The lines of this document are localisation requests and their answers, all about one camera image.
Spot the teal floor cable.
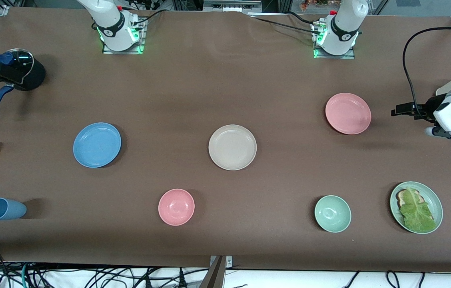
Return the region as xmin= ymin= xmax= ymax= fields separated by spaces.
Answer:
xmin=20 ymin=263 xmax=31 ymax=288

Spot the dark saucepan with blue handle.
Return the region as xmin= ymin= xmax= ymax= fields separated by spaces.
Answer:
xmin=0 ymin=56 xmax=46 ymax=119

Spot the grey metal box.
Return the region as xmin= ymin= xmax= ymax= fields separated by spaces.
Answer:
xmin=203 ymin=0 xmax=263 ymax=12

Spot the toasted bread slice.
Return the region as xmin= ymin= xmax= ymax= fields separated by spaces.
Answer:
xmin=396 ymin=189 xmax=424 ymax=208

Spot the green lettuce leaf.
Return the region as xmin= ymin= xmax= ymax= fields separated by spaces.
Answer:
xmin=399 ymin=187 xmax=437 ymax=233

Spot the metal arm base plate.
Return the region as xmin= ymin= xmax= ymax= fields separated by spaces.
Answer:
xmin=311 ymin=20 xmax=356 ymax=60
xmin=102 ymin=18 xmax=146 ymax=54

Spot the beige plate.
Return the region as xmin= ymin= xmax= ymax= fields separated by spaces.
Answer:
xmin=208 ymin=124 xmax=257 ymax=171

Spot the pink plate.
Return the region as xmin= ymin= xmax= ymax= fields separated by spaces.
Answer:
xmin=325 ymin=93 xmax=372 ymax=135

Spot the long black base cable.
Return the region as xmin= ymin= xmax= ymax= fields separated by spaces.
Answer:
xmin=249 ymin=15 xmax=319 ymax=34

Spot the small metal bracket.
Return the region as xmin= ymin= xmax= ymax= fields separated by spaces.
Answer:
xmin=210 ymin=256 xmax=233 ymax=268

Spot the dark slanted bar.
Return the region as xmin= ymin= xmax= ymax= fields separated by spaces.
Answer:
xmin=198 ymin=256 xmax=226 ymax=288

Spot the blue plastic cup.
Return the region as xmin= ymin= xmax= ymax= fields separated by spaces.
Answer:
xmin=0 ymin=198 xmax=27 ymax=221

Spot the small green bowl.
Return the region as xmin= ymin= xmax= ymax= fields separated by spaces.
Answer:
xmin=314 ymin=195 xmax=352 ymax=233

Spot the green plate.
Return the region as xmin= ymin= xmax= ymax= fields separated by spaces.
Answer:
xmin=389 ymin=181 xmax=444 ymax=234

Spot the blue plate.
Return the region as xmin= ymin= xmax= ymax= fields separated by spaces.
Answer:
xmin=73 ymin=122 xmax=122 ymax=168

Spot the small pink bowl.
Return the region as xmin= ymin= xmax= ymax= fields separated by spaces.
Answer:
xmin=158 ymin=188 xmax=195 ymax=226

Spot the colourful toy food pile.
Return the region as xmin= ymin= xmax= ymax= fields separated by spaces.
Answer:
xmin=300 ymin=0 xmax=340 ymax=11

